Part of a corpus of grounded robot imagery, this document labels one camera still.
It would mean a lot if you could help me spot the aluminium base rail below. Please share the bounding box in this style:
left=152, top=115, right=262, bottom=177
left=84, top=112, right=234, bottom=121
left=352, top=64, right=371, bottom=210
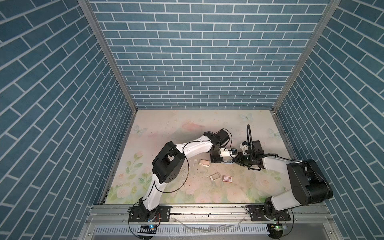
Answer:
left=80, top=203, right=301, bottom=233

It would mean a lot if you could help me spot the red staple box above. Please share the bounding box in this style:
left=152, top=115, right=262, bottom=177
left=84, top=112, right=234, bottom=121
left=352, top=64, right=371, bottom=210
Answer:
left=222, top=176, right=233, bottom=183

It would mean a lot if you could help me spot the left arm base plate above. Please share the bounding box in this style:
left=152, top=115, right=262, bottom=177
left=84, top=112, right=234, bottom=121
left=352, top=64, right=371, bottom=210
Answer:
left=129, top=206, right=171, bottom=223

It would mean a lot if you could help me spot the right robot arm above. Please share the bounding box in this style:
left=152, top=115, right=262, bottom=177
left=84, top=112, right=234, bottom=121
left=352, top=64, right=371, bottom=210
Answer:
left=234, top=141, right=333, bottom=220

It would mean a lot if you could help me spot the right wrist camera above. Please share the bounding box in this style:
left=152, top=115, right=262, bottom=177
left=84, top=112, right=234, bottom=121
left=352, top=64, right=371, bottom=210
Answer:
left=239, top=141, right=250, bottom=155

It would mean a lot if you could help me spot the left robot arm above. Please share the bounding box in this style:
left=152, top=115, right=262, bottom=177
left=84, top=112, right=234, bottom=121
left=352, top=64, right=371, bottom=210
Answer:
left=139, top=129, right=233, bottom=215

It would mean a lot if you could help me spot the pink white mini stapler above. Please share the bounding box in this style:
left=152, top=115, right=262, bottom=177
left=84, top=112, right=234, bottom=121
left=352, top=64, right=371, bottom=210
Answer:
left=199, top=160, right=211, bottom=168

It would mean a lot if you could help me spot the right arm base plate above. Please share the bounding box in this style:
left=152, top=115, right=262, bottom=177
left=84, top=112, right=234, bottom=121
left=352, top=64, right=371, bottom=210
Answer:
left=244, top=204, right=291, bottom=222

